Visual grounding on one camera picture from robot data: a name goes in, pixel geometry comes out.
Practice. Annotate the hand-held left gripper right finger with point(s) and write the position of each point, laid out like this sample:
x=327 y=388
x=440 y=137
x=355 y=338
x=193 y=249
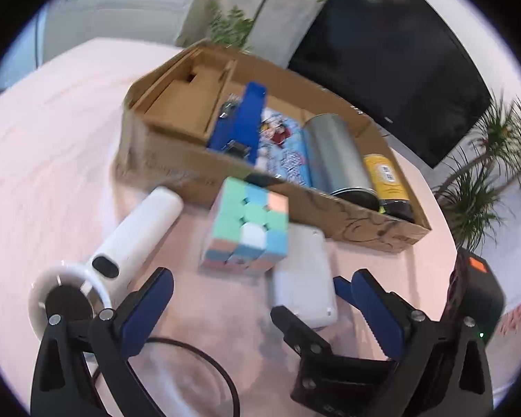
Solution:
x=380 y=312

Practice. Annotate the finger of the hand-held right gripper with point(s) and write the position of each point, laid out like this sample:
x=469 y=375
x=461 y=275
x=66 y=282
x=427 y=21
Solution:
x=346 y=293
x=299 y=334

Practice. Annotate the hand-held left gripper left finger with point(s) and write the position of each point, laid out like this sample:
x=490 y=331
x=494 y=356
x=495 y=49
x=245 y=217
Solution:
x=150 y=308

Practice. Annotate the white power bank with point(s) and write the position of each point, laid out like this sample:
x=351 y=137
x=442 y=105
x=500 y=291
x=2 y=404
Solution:
x=301 y=273

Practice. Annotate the colourful printed box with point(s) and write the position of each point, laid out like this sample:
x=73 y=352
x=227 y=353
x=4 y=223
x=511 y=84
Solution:
x=286 y=156

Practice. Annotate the cardboard box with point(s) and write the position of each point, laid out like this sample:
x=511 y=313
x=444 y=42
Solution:
x=156 y=156

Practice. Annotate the white handheld fan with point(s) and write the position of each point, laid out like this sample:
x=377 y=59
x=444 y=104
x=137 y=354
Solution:
x=143 y=230

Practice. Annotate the clear glass bowl black rim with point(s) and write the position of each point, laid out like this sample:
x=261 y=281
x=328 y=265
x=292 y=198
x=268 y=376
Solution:
x=225 y=378

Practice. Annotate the pastel puzzle cube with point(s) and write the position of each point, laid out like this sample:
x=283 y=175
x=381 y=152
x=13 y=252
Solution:
x=247 y=230

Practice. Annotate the yellow can with black lid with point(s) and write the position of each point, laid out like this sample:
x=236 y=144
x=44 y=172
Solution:
x=388 y=182

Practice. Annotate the silver metal can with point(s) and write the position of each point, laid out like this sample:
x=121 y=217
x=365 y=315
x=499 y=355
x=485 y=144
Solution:
x=338 y=156

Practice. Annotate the spiky green potted plant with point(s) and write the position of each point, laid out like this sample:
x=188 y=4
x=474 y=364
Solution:
x=473 y=195

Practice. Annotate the blue rectangular box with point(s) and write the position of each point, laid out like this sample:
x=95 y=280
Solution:
x=243 y=121

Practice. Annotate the cardboard insert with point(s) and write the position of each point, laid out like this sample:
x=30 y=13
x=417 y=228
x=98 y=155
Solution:
x=178 y=104

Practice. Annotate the small metal object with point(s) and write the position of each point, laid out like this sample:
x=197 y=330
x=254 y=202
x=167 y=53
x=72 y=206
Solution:
x=229 y=108

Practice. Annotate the tall thin green plant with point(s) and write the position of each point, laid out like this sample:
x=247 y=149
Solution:
x=234 y=26

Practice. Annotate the grey glass-door cabinet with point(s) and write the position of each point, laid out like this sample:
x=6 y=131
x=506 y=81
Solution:
x=126 y=13

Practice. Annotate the large black wall screen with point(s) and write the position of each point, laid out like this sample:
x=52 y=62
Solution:
x=386 y=61

